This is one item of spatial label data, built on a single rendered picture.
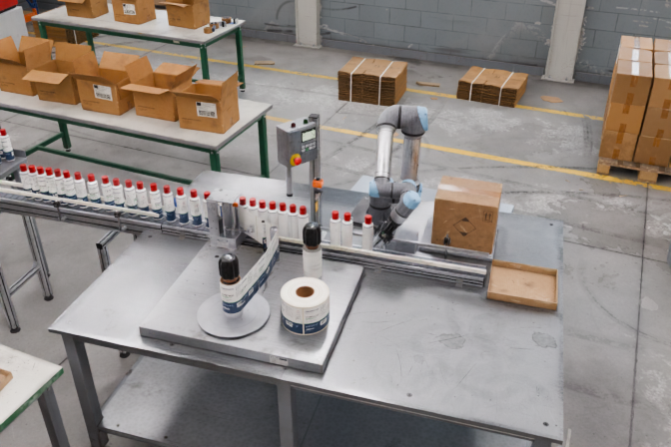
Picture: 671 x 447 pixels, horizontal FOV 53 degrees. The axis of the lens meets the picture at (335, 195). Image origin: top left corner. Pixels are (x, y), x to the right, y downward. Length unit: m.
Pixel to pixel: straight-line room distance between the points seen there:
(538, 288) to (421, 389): 0.86
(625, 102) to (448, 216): 2.98
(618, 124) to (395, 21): 3.54
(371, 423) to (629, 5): 5.86
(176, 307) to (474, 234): 1.44
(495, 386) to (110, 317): 1.64
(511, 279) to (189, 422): 1.66
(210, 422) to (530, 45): 6.10
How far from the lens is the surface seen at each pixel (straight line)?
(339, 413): 3.40
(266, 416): 3.40
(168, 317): 2.97
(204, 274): 3.18
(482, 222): 3.29
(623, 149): 6.14
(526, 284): 3.25
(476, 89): 7.38
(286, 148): 3.11
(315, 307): 2.72
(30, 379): 2.99
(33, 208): 4.04
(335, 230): 3.21
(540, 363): 2.87
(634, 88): 5.95
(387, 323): 2.94
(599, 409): 3.96
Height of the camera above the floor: 2.75
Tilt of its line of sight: 30 degrees down
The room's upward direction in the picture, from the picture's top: straight up
